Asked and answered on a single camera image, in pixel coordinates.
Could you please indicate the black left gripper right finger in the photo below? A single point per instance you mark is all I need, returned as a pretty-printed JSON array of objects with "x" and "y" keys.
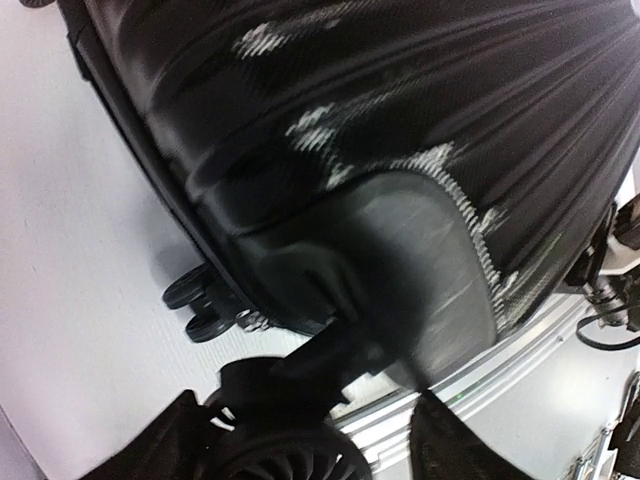
[{"x": 442, "y": 447}]

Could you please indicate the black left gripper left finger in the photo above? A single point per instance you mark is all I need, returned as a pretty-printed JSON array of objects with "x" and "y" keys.
[{"x": 170, "y": 447}]

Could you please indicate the black ribbed hard-shell suitcase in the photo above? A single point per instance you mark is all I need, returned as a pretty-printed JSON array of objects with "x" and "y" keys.
[{"x": 402, "y": 182}]

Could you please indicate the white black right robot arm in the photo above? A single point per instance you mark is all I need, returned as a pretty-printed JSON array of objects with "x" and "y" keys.
[{"x": 607, "y": 272}]

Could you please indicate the aluminium rail frame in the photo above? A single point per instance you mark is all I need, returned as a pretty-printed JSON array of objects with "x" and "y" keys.
[{"x": 545, "y": 401}]

